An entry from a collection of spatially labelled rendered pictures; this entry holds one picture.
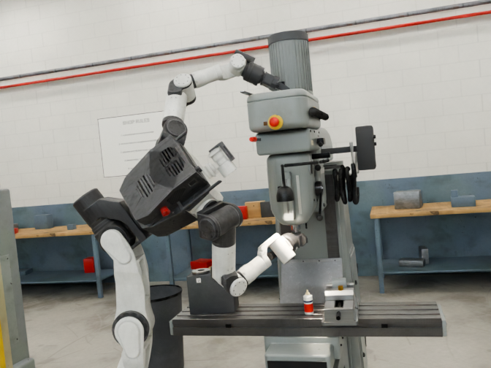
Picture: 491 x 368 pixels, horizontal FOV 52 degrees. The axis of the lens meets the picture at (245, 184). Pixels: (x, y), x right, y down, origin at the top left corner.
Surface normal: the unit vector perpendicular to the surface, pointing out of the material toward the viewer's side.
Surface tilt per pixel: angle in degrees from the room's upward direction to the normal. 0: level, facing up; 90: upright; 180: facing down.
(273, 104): 90
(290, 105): 90
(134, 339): 90
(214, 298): 90
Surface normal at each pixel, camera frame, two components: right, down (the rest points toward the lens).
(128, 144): -0.26, 0.07
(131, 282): -0.04, 0.47
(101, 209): -0.01, 0.05
